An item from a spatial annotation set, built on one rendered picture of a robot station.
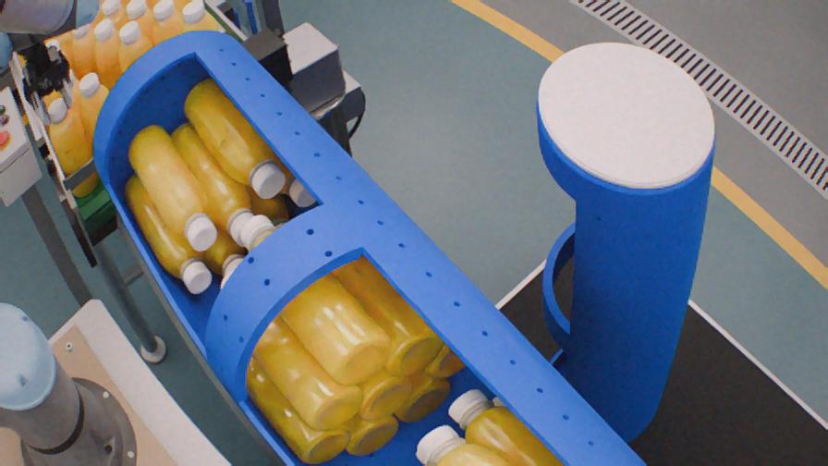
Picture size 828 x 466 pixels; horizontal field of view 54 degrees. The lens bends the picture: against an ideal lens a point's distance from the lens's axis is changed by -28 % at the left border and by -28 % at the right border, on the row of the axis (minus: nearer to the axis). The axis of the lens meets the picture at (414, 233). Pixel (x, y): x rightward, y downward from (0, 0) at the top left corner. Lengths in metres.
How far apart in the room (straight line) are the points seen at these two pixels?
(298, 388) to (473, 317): 0.19
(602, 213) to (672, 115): 0.19
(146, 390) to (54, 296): 1.71
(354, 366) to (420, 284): 0.10
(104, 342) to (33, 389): 0.28
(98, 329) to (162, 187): 0.23
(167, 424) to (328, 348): 0.21
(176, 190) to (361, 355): 0.35
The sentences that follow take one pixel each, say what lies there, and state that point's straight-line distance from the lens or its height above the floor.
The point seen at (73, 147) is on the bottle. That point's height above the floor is 1.03.
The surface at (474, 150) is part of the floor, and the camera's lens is 2.70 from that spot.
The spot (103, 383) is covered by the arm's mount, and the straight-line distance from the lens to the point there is 1.11.
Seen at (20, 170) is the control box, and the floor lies 1.05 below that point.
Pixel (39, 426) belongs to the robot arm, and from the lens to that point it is 0.94.
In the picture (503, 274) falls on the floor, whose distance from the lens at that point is 2.48.
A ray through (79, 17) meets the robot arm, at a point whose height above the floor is 1.40.
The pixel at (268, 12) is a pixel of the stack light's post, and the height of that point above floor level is 0.78.
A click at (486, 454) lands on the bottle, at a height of 1.19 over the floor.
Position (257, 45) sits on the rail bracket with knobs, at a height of 1.00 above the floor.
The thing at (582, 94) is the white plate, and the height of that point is 1.04.
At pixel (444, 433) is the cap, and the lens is 0.97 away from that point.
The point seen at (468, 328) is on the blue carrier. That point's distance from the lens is 0.99.
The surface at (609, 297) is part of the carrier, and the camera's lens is 1.52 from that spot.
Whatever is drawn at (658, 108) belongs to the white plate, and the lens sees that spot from 1.40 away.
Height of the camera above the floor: 2.05
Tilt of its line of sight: 53 degrees down
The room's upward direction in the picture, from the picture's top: 10 degrees counter-clockwise
